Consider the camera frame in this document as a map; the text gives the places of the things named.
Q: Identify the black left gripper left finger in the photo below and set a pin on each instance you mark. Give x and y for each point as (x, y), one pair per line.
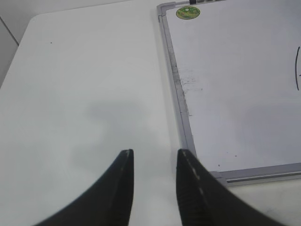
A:
(108, 202)

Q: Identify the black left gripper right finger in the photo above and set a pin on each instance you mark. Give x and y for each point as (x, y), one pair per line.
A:
(204, 201)

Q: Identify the aluminium framed whiteboard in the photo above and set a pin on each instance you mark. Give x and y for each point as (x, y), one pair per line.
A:
(235, 72)

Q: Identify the round green sticker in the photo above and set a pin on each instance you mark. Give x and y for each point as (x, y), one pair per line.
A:
(188, 12)

